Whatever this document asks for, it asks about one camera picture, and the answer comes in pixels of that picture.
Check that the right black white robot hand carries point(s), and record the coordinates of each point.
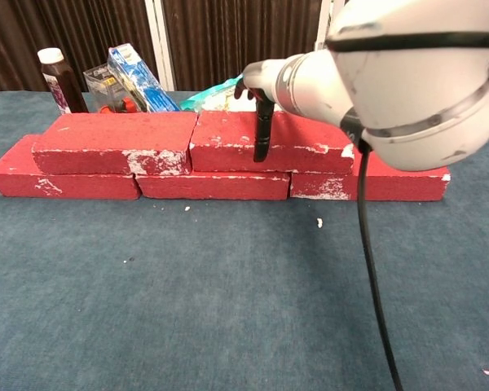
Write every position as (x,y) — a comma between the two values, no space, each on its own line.
(265,81)

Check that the red brick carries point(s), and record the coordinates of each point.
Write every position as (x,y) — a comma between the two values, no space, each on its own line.
(65,186)
(212,186)
(411,187)
(118,132)
(224,138)

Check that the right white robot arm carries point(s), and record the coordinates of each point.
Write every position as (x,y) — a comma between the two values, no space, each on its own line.
(391,81)

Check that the dark brown curtain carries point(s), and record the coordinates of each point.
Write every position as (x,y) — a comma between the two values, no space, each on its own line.
(228,40)

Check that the teal white snack bag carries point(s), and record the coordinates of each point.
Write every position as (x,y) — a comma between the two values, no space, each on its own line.
(212,99)

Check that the blue toothbrush box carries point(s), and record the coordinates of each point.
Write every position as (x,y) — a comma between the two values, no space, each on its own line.
(155,91)

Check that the clear plastic package box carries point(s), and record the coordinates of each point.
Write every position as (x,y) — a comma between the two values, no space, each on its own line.
(102,87)

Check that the dark bottle with white cap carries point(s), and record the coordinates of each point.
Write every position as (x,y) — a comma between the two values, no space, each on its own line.
(63,85)

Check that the blue felt table cover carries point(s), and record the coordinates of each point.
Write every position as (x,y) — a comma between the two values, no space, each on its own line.
(187,285)

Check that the white partition post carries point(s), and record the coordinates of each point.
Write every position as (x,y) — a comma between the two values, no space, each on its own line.
(161,45)
(324,24)

